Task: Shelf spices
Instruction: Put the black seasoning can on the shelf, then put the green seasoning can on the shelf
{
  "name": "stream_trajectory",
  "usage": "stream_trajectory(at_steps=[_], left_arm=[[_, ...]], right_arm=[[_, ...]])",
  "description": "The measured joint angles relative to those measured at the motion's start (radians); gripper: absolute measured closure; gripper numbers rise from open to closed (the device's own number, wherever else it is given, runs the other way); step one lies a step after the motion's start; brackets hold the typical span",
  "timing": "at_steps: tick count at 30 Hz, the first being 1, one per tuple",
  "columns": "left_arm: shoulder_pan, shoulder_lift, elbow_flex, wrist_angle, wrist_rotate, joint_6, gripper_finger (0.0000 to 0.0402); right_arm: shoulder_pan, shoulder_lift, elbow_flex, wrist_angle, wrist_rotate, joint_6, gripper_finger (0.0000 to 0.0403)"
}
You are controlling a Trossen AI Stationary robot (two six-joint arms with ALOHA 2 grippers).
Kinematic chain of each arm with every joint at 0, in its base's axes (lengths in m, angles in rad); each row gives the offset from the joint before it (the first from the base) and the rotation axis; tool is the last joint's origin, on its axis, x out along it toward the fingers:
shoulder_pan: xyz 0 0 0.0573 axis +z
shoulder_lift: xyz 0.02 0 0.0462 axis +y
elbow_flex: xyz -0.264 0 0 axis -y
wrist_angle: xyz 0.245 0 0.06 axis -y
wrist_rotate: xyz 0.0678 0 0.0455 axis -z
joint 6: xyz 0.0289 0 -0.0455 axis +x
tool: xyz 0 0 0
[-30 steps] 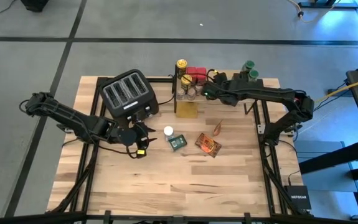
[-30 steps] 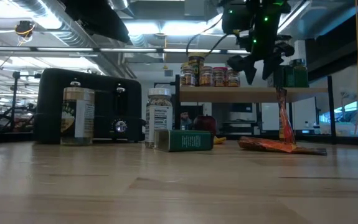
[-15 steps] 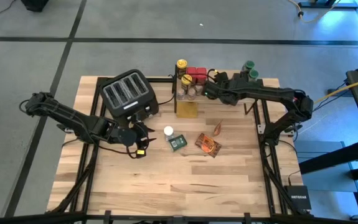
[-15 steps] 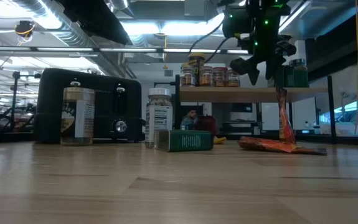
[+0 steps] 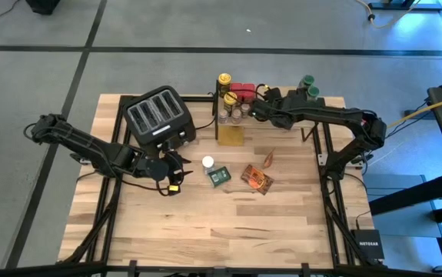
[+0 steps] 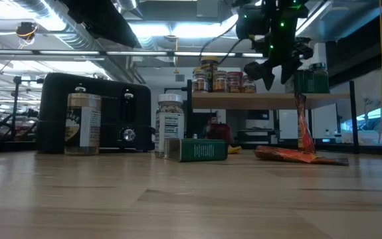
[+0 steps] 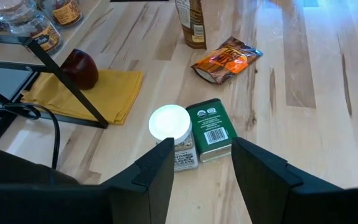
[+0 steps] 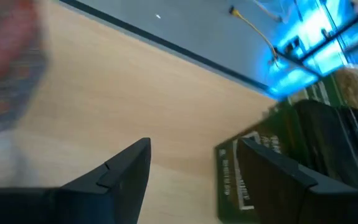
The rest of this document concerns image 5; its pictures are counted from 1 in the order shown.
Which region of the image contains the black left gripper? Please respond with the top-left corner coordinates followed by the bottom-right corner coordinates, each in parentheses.
top-left (143, 152), bottom-right (194, 186)

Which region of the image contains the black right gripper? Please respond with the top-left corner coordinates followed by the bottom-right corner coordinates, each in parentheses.
top-left (249, 87), bottom-right (294, 130)

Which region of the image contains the white-lid bagel seasoning jar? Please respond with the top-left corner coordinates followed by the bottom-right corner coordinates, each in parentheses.
top-left (201, 155), bottom-right (217, 176)

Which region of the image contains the red-lid smoked paprika tin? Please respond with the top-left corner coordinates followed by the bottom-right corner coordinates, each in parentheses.
top-left (230, 82), bottom-right (244, 102)
top-left (242, 82), bottom-right (256, 104)

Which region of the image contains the green-lid oregano glass jar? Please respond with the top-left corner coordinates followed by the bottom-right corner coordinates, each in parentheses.
top-left (306, 85), bottom-right (321, 102)
top-left (297, 74), bottom-right (315, 90)

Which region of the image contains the wooden shelf board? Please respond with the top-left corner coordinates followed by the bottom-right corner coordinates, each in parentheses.
top-left (216, 85), bottom-right (316, 130)

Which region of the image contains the black toaster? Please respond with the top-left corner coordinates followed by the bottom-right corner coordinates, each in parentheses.
top-left (122, 85), bottom-right (198, 150)

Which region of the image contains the black power strip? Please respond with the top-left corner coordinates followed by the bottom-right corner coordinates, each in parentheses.
top-left (404, 109), bottom-right (433, 119)

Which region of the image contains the black floor stand base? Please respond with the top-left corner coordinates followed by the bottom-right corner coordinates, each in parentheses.
top-left (367, 0), bottom-right (442, 12)

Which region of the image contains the black Netgear router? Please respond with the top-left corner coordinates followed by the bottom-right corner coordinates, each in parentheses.
top-left (350, 229), bottom-right (386, 261)

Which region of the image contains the black box on floor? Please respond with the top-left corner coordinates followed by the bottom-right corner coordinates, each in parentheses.
top-left (25, 0), bottom-right (62, 15)

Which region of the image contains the black toaster cord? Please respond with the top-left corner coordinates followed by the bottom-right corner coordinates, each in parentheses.
top-left (194, 91), bottom-right (218, 132)

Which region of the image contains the black metal table frame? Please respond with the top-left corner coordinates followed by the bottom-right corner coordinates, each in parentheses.
top-left (0, 92), bottom-right (442, 277)

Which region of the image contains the cream floor cable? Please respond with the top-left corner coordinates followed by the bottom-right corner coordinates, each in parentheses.
top-left (353, 0), bottom-right (402, 30)

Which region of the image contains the yellow cable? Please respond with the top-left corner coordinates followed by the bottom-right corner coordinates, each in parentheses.
top-left (386, 92), bottom-right (442, 130)

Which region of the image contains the black neighbouring rig frame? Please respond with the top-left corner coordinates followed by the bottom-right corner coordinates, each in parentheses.
top-left (369, 171), bottom-right (442, 224)

